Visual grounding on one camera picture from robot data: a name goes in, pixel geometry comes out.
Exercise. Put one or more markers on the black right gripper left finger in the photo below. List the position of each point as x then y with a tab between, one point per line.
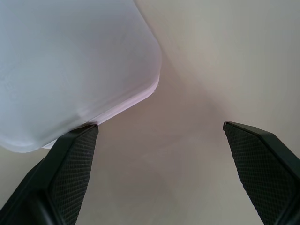
58	178

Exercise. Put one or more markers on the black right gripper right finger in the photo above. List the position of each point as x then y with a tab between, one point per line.
262	173

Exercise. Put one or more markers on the white plastic box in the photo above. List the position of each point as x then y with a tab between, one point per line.
70	70

